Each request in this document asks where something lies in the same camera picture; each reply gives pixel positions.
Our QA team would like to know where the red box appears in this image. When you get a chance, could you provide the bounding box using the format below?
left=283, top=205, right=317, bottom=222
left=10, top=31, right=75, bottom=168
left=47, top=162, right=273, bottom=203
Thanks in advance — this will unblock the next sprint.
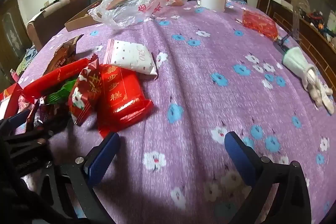
left=0, top=82, right=25, bottom=120

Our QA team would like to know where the green patterned cloth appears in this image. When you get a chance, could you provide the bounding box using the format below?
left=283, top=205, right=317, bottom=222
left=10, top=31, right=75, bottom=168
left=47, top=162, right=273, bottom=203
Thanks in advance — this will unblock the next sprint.
left=16, top=47, right=39, bottom=75

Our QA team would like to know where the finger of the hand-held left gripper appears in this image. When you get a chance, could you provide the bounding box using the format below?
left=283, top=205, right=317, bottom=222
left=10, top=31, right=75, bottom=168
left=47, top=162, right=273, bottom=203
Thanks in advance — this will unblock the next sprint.
left=4, top=126, right=52, bottom=159
left=0, top=111, right=31, bottom=135

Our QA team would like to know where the white dotted snack packet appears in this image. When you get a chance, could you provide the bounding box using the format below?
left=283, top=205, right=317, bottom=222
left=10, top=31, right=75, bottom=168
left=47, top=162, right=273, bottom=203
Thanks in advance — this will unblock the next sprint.
left=104, top=39, right=158, bottom=78

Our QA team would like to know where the long red snack packet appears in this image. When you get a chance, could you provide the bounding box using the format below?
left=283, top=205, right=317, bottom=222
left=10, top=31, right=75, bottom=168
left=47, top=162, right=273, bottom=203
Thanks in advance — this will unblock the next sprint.
left=22, top=58, right=91, bottom=104

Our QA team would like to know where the wooden cabinet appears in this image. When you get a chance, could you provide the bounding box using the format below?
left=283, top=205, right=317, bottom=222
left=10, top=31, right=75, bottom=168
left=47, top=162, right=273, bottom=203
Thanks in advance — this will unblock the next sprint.
left=0, top=0, right=35, bottom=83

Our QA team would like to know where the dark maroon snack packet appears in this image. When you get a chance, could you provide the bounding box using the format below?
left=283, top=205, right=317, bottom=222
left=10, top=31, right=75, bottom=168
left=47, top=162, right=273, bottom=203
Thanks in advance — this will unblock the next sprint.
left=25, top=103, right=72, bottom=133

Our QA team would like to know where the red flower snack packet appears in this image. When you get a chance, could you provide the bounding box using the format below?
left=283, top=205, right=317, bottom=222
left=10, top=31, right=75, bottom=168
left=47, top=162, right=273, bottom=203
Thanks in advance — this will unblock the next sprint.
left=68, top=54, right=102, bottom=126

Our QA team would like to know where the large red snack packet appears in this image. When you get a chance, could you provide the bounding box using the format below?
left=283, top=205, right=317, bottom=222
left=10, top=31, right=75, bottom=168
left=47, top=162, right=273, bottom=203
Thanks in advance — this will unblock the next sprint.
left=98, top=64, right=154, bottom=133

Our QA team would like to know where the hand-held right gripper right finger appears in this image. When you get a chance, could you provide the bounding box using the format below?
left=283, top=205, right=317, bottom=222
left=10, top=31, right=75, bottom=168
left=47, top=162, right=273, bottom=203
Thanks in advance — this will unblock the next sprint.
left=224, top=131, right=313, bottom=224

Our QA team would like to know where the black remote control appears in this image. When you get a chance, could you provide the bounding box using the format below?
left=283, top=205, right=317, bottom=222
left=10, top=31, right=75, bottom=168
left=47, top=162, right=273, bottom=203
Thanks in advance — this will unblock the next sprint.
left=40, top=0, right=61, bottom=11

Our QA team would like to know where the brown snack packet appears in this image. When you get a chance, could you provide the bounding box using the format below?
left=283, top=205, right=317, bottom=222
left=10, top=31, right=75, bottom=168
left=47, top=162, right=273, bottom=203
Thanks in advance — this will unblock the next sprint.
left=47, top=34, right=85, bottom=73

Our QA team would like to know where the red foil packet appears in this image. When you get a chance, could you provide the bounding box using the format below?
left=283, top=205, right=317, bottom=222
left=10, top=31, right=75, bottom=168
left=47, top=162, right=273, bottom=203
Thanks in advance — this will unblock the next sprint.
left=242, top=10, right=279, bottom=40

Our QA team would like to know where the green snack packet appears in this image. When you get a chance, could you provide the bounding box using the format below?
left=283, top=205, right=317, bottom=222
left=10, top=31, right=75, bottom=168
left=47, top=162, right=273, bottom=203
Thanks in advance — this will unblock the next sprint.
left=46, top=78, right=77, bottom=105

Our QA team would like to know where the pale green cloth doll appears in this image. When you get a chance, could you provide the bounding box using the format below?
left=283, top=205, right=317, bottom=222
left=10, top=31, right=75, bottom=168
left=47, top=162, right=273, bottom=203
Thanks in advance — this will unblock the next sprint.
left=282, top=46, right=336, bottom=115

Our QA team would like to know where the wooden partition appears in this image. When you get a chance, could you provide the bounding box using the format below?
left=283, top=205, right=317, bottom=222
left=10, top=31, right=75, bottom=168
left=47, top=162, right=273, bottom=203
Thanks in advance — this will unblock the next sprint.
left=258, top=0, right=336, bottom=83

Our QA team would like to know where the cardboard box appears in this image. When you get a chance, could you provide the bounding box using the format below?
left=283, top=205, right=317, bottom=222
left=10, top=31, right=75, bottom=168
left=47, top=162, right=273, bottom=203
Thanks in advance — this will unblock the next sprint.
left=64, top=0, right=106, bottom=33

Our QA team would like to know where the purple floral tablecloth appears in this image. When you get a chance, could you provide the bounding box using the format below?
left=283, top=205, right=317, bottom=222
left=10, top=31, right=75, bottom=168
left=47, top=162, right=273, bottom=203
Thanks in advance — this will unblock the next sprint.
left=14, top=0, right=336, bottom=224

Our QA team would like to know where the brown armchair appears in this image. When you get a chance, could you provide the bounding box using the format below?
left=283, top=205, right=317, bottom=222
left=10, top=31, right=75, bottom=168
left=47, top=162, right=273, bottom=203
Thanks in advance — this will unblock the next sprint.
left=26, top=0, right=90, bottom=53

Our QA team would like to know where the dark toy figurine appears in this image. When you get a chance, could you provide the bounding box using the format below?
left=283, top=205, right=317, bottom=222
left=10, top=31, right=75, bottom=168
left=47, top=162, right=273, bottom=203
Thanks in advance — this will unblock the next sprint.
left=307, top=10, right=329, bottom=28

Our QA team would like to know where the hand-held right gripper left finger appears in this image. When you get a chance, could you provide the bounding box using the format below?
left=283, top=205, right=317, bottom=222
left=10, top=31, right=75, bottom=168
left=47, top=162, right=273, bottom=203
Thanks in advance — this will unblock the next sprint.
left=39, top=132, right=121, bottom=224

